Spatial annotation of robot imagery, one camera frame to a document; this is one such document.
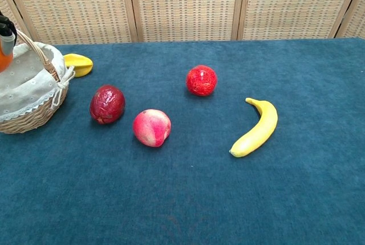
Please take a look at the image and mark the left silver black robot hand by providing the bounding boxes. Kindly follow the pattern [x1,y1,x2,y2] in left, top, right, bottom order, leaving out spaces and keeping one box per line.
[0,11,17,56]

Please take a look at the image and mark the orange fruit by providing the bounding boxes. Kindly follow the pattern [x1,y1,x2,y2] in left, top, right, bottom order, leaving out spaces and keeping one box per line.
[0,42,14,74]

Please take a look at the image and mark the wicker basket with cloth liner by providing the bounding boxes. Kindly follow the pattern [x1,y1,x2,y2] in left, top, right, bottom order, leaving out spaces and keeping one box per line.
[0,28,76,134]

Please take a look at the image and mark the woven folding screen panel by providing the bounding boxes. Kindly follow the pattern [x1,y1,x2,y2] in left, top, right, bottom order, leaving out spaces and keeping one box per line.
[237,0,364,41]
[127,0,246,43]
[0,0,31,43]
[335,0,365,40]
[1,0,144,46]

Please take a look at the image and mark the yellow starfruit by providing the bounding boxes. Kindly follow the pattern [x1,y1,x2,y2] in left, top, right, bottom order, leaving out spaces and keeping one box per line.
[63,53,94,78]

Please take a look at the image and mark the dark red apple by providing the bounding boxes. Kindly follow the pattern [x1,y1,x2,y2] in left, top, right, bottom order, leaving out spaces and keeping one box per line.
[89,84,126,125]

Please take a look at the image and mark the pink peach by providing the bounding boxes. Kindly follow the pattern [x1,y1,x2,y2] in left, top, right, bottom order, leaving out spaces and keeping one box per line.
[132,109,172,148]

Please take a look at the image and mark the red pomegranate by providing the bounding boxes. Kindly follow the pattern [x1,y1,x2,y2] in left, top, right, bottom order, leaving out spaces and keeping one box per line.
[186,64,218,97]

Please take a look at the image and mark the blue table mat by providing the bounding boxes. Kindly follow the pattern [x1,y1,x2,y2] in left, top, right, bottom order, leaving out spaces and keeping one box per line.
[0,37,365,245]

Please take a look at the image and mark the yellow banana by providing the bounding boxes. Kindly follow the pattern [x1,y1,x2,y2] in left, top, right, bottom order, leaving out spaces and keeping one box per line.
[229,97,278,158]

